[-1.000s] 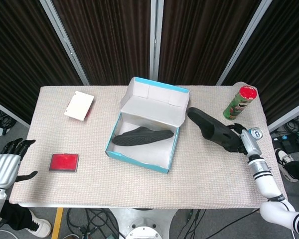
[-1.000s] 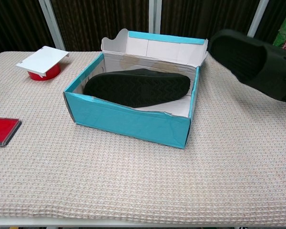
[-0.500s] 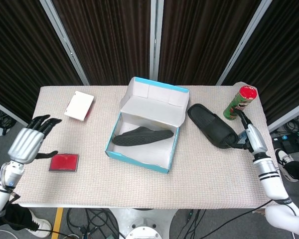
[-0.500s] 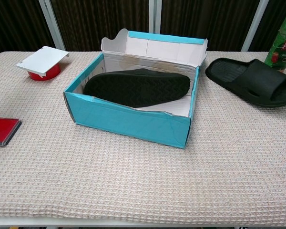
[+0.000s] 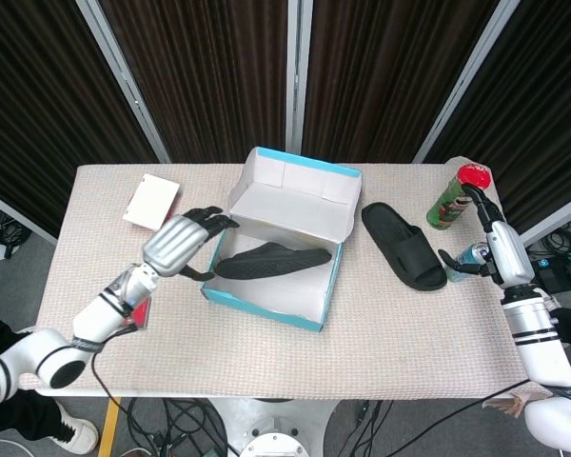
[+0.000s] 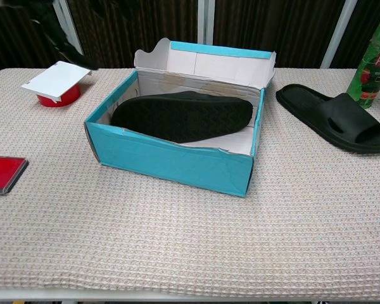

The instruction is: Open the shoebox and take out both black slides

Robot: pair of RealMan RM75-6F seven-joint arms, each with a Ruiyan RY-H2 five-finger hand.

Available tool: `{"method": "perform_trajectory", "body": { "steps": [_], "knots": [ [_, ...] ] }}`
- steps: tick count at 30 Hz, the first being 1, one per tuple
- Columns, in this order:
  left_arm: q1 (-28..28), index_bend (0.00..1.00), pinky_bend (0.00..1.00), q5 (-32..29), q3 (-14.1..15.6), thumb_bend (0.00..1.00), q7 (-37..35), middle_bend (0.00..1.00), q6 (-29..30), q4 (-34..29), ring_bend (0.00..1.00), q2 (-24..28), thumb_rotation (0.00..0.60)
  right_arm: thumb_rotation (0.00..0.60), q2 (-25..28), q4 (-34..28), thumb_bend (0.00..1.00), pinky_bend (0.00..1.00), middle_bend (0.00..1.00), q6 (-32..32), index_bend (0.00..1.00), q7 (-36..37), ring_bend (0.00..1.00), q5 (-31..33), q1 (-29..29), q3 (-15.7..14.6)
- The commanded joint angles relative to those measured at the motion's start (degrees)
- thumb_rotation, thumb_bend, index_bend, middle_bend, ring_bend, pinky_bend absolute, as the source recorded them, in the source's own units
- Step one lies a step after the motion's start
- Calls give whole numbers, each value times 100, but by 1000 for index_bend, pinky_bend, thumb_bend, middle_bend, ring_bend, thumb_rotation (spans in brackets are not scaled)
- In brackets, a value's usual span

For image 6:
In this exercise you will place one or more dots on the red ink pad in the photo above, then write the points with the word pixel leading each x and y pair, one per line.
pixel 1 174

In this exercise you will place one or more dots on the white plastic card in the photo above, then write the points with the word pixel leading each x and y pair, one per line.
pixel 58 79

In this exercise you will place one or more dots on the black blurry object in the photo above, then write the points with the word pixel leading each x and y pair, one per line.
pixel 68 50

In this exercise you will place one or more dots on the beige waffle tablecloth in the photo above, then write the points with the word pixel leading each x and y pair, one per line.
pixel 114 237

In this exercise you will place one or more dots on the green Pringles can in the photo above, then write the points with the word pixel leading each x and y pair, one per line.
pixel 372 69

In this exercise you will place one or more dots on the red round container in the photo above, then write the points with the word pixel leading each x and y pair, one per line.
pixel 68 96

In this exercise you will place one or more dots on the teal cardboard shoe box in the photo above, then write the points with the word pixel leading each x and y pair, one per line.
pixel 177 168

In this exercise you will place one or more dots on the white frame post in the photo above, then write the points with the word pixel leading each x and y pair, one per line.
pixel 206 22
pixel 69 22
pixel 339 35

